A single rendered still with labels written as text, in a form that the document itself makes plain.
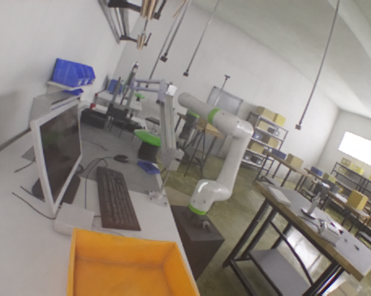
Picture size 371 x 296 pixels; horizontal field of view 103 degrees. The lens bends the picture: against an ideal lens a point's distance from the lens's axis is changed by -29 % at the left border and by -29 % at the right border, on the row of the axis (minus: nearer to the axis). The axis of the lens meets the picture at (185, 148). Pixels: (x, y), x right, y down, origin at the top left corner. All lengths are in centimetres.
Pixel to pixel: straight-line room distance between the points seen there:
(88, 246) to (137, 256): 15
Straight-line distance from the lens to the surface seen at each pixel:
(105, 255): 65
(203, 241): 114
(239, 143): 124
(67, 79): 157
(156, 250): 66
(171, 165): 96
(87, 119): 186
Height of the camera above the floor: 144
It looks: 13 degrees down
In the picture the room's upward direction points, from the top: 23 degrees clockwise
